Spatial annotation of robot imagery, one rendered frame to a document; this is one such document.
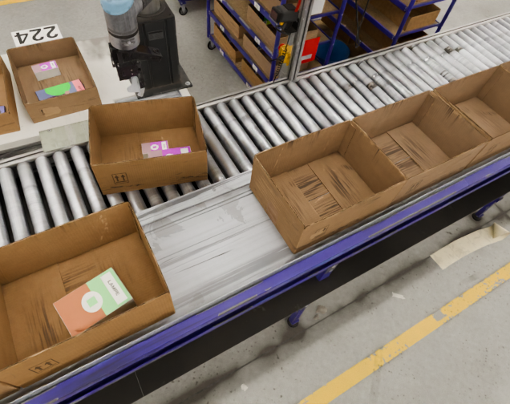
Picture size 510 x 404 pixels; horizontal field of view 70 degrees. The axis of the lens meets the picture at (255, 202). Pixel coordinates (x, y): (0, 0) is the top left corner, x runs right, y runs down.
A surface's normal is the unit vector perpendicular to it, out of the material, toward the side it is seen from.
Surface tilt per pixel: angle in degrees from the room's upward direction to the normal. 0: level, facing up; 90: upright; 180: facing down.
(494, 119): 0
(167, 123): 89
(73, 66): 0
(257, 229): 0
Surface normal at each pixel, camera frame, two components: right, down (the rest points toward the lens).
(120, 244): 0.11, -0.55
